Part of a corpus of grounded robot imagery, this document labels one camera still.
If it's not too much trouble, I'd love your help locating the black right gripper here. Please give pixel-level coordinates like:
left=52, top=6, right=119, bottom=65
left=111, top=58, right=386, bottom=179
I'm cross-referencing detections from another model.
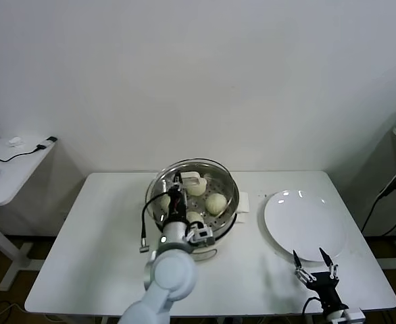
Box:
left=292, top=247, right=350, bottom=314

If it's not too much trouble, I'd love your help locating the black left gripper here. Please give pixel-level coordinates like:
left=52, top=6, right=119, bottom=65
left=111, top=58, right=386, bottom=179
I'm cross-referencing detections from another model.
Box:
left=165, top=171, right=190, bottom=224

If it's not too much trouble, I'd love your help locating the glass lid with cream handle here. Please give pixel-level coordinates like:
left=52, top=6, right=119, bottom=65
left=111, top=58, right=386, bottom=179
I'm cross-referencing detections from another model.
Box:
left=146, top=158, right=240, bottom=237

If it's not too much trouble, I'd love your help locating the white ceramic plate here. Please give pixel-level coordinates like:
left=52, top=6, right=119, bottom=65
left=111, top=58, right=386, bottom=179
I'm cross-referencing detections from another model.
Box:
left=264, top=190, right=349, bottom=263

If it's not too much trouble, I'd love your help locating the cream electric cooker base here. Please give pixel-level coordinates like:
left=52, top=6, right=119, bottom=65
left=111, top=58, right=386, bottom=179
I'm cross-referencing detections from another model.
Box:
left=155, top=211, right=246, bottom=263

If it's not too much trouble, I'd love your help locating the white side desk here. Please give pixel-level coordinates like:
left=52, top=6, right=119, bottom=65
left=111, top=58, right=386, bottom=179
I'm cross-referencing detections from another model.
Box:
left=0, top=136, right=59, bottom=292

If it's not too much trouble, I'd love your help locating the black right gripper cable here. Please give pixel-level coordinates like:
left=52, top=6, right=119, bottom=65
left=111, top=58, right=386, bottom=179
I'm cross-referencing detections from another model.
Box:
left=301, top=296, right=324, bottom=318

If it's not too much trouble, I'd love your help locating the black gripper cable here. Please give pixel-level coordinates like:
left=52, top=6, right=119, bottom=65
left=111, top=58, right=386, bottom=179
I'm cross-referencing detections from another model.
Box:
left=301, top=296, right=324, bottom=318
left=138, top=192, right=172, bottom=253

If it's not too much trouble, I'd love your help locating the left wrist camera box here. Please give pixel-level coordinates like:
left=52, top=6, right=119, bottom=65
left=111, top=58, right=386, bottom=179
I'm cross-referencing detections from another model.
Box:
left=186, top=225, right=216, bottom=249

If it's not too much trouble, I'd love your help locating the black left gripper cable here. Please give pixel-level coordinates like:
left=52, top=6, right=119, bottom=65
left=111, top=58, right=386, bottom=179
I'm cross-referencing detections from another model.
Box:
left=138, top=192, right=172, bottom=253

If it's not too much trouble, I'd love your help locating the black power cable with brick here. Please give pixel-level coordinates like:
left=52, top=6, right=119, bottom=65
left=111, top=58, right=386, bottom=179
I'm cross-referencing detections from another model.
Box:
left=360, top=164, right=396, bottom=237

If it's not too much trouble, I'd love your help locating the black cable with adapter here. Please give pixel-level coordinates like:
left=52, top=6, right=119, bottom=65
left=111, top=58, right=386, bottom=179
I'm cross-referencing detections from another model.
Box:
left=0, top=136, right=59, bottom=163

